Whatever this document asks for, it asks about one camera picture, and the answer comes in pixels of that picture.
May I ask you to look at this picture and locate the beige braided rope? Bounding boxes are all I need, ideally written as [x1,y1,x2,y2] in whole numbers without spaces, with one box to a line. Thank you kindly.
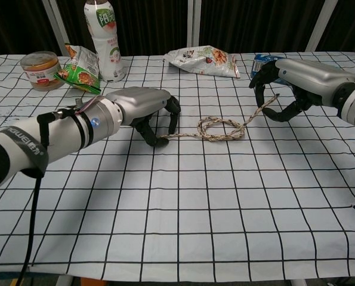
[158,94,280,143]

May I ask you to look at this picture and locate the grey partition post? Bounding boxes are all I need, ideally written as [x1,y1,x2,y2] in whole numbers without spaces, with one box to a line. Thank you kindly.
[305,0,337,53]
[42,0,70,57]
[185,0,201,55]

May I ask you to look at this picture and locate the white yellow-capped drink bottle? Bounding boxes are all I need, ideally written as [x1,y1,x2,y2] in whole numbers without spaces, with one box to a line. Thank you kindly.
[84,0,126,83]

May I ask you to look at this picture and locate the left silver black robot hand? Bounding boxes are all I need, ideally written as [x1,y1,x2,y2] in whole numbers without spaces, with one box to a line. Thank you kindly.
[105,86,182,147]

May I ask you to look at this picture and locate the green snack bag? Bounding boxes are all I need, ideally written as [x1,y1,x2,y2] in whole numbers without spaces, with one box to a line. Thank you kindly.
[54,43,102,95]

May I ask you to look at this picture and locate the white snack bag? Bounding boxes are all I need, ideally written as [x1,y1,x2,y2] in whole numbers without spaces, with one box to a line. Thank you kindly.
[164,45,240,79]

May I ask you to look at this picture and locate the white black-checked tablecloth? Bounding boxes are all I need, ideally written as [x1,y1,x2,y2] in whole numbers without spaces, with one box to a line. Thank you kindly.
[0,50,355,271]

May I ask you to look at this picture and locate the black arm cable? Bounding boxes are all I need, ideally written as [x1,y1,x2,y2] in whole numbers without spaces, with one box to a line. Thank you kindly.
[14,108,76,286]

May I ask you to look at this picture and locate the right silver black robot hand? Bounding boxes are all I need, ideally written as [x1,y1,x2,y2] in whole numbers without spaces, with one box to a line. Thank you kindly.
[248,58,355,122]

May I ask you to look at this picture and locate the clear plastic snack jar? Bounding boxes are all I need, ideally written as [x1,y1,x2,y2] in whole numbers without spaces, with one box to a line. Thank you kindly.
[20,51,65,91]

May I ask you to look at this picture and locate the blue cookie box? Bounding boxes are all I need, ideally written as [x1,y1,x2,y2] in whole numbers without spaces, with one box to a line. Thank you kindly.
[251,53,288,79]

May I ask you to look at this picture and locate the black curtain panel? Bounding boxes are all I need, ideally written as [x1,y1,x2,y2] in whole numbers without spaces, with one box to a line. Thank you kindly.
[198,0,326,55]
[56,0,193,57]
[316,0,355,53]
[0,0,61,57]

